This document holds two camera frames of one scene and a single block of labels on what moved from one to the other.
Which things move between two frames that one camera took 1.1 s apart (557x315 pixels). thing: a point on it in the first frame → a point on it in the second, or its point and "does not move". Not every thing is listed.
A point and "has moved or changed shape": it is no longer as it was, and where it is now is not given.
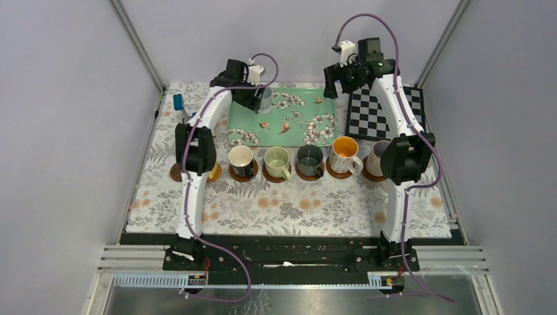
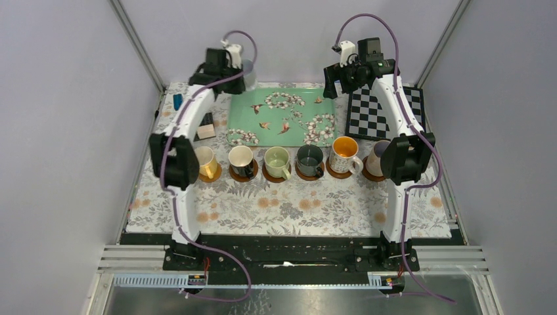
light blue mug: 266,105 has moved or changed shape
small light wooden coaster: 218,171 does not move
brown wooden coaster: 369,175 does not move
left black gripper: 252,102 → 236,88
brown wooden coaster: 237,177 does not move
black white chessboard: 366,118 does not move
